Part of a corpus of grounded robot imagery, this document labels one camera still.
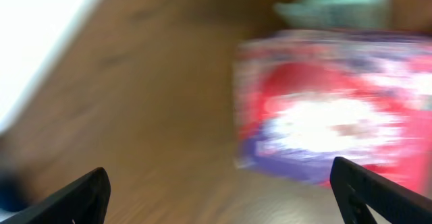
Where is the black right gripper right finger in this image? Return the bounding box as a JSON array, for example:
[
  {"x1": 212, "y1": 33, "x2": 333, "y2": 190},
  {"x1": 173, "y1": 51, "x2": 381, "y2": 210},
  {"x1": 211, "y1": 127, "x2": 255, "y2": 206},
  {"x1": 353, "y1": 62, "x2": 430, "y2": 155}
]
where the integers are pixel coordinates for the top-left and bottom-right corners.
[{"x1": 330, "y1": 157, "x2": 431, "y2": 224}]

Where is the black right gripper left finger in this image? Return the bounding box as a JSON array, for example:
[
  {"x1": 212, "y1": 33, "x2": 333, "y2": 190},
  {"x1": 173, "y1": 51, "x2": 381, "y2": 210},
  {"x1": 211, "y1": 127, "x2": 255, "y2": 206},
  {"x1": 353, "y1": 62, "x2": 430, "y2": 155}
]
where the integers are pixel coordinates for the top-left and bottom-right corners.
[{"x1": 1, "y1": 167, "x2": 111, "y2": 224}]

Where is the red blue noodle packet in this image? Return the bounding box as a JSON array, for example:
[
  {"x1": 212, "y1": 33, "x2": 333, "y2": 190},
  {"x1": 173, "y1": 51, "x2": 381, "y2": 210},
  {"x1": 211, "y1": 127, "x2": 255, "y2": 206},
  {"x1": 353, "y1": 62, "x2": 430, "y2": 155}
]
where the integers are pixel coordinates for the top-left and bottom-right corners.
[{"x1": 234, "y1": 30, "x2": 431, "y2": 193}]

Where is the teal white snack packet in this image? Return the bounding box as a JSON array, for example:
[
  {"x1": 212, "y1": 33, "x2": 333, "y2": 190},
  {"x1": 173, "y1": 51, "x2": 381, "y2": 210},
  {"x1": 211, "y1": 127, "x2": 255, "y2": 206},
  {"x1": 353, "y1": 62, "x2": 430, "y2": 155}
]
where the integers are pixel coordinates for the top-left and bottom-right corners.
[{"x1": 273, "y1": 0, "x2": 391, "y2": 30}]

